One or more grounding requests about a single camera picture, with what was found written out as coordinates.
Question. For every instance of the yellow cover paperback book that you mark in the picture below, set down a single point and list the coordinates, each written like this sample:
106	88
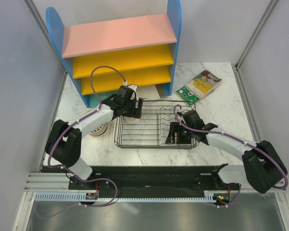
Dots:
203	84

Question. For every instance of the small plain white bowl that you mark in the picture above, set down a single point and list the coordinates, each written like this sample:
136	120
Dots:
132	119

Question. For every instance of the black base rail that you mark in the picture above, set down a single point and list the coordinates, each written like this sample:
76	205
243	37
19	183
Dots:
159	182

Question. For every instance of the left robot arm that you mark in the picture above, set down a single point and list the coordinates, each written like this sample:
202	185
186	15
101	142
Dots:
64	142

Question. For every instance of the white cable duct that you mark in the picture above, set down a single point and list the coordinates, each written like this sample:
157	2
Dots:
89	197

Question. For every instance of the white teal leaf bowl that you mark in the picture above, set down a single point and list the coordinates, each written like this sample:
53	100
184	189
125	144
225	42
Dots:
100	130

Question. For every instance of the teal folder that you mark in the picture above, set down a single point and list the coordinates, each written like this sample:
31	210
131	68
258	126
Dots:
93	101

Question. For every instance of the green cover booklet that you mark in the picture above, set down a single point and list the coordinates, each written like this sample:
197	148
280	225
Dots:
188	97

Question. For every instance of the white grey manual booklet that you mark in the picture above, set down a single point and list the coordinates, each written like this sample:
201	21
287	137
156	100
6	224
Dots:
151	92

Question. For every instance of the grey wire dish rack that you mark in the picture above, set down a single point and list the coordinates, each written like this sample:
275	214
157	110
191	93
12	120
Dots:
151	131

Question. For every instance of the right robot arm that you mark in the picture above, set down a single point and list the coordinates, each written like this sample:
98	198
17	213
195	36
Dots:
261	166

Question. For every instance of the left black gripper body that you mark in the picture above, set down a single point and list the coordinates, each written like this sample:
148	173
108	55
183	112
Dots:
130	110

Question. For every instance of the colourful wooden shelf unit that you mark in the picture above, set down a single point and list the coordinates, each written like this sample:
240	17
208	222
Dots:
143	48

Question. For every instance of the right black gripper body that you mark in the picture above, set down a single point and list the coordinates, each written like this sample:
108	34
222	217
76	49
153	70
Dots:
186	134

